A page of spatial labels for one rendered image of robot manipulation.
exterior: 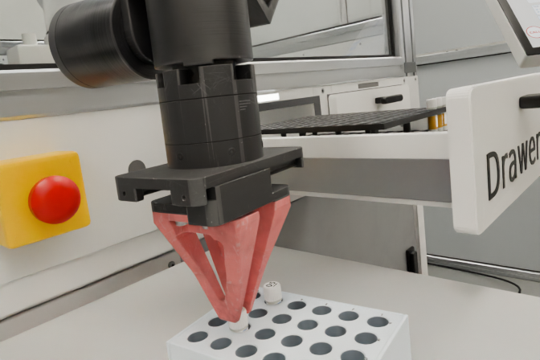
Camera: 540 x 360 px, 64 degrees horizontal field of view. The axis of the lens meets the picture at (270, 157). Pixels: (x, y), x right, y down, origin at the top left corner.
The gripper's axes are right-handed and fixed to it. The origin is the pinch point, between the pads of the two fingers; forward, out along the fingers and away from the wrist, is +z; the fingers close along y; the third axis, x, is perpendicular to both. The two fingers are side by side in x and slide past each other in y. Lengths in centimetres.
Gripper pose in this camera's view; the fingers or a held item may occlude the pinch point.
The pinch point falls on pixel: (234, 303)
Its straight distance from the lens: 28.9
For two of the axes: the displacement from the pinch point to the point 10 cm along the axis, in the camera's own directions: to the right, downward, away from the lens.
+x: 8.2, -0.1, -5.7
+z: 1.0, 9.8, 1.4
